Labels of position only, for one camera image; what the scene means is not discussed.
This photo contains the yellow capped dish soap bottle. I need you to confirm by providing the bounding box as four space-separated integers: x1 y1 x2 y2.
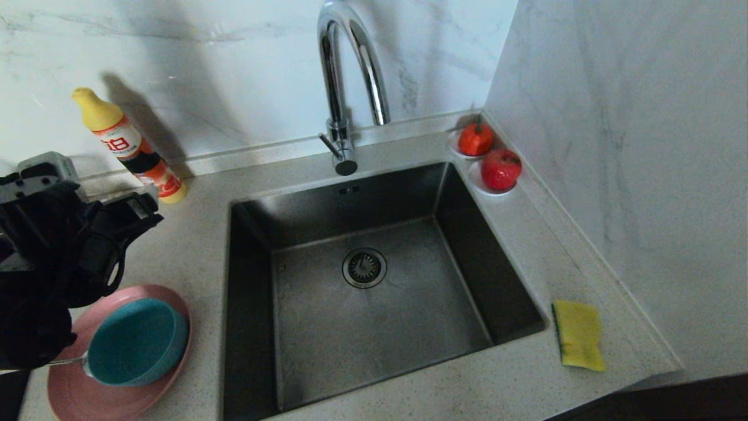
71 87 188 204

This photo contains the stainless steel sink basin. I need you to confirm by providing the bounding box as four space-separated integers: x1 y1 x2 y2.
221 162 547 421

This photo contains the yellow green sponge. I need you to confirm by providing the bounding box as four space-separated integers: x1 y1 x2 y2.
552 299 607 372

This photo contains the metal spoon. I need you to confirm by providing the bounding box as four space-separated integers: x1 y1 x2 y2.
50 353 94 376

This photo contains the teal bowl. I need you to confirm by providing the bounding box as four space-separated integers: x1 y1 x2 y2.
86 298 189 387

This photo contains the pink plate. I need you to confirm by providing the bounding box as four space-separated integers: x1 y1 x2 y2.
48 285 192 421

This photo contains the black stove top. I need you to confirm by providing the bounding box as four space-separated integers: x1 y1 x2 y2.
0 368 31 421

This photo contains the round metal drain strainer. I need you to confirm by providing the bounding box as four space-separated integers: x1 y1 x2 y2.
342 247 387 289

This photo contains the chrome gooseneck faucet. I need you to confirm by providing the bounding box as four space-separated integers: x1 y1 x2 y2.
317 0 391 177

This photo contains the red apple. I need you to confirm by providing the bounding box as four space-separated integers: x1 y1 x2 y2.
480 149 522 192

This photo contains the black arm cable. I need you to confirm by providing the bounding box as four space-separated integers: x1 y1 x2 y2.
105 233 128 296

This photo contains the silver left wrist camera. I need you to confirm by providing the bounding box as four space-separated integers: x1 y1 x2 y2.
16 151 81 189

